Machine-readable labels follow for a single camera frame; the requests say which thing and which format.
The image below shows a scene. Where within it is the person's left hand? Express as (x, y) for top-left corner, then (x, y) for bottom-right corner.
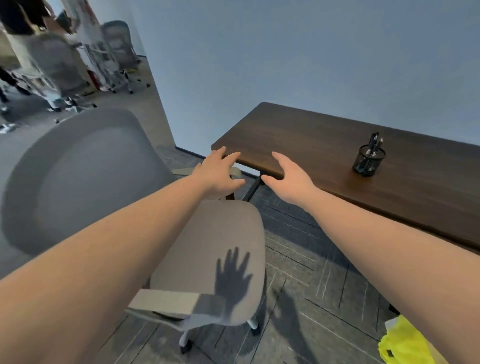
(193, 146), (247, 198)

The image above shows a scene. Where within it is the person's right hand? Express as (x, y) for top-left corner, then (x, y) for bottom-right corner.
(261, 151), (320, 211)

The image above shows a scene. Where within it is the person's left forearm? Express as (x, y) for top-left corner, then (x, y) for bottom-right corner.
(0, 176), (218, 364)

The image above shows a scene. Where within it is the person's right forearm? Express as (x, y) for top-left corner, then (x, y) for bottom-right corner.
(305, 189), (480, 364)

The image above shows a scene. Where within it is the grey background office chair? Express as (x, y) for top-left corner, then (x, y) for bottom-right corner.
(101, 20), (140, 72)

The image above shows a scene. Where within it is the brown wooden table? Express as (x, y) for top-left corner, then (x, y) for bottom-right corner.
(211, 101), (480, 256)

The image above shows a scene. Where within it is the black mesh pen holder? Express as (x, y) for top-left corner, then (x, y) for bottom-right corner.
(352, 144), (387, 177)

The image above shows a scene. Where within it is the yellow plastic bag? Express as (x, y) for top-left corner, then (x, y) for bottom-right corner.
(377, 314), (440, 364)

